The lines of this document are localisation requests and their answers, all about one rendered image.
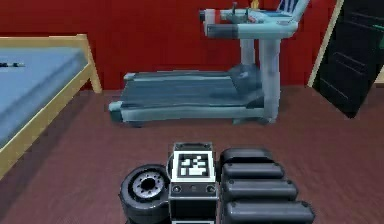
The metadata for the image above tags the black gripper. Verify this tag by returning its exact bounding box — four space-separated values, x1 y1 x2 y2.
118 163 172 224

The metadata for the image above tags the grey treadmill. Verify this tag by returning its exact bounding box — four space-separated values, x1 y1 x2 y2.
108 0 312 127

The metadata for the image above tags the wooden bed with blue mattress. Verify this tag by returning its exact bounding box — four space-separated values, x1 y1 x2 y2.
0 33 103 181

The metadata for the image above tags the black room door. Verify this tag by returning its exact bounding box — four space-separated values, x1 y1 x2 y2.
312 0 384 119

